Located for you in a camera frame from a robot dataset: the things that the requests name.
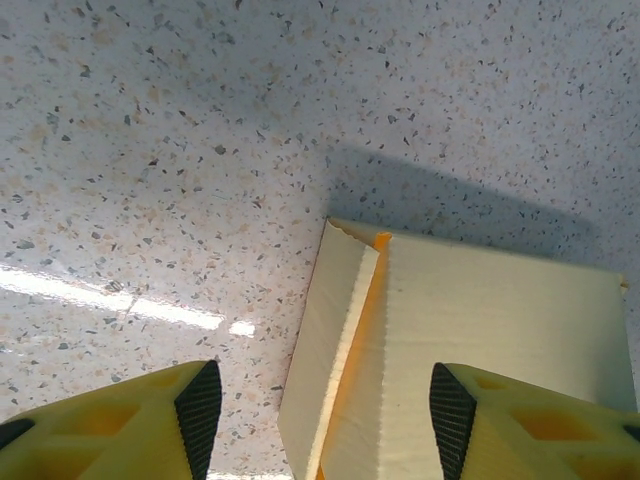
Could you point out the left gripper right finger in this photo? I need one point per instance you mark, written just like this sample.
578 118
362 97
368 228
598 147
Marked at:
540 435

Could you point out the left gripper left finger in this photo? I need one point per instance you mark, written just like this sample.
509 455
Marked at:
100 435

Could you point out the yellow paper box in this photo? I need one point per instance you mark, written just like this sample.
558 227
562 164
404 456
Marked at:
450 310

